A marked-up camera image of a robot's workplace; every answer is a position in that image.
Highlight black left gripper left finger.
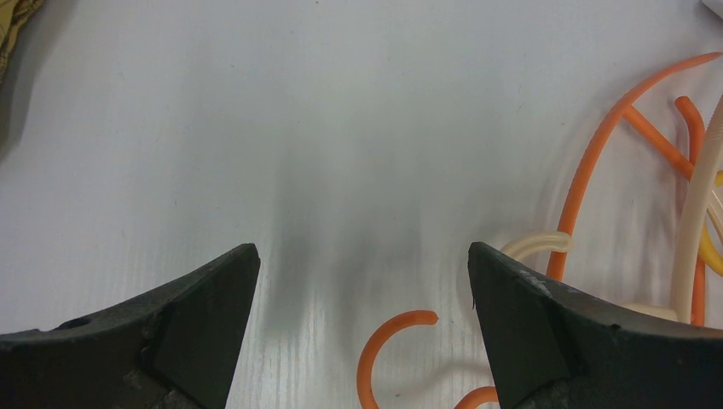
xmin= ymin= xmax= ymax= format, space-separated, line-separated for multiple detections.
xmin=1 ymin=244 xmax=261 ymax=408

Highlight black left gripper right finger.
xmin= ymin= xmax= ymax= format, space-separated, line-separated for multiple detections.
xmin=468 ymin=242 xmax=722 ymax=408

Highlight beige hanger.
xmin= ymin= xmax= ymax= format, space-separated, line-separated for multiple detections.
xmin=501 ymin=90 xmax=722 ymax=326

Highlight yellow hanger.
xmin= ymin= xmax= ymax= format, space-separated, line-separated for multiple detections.
xmin=699 ymin=170 xmax=722 ymax=276

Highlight yellow plaid shirt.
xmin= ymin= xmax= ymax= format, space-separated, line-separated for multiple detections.
xmin=0 ymin=0 xmax=45 ymax=83

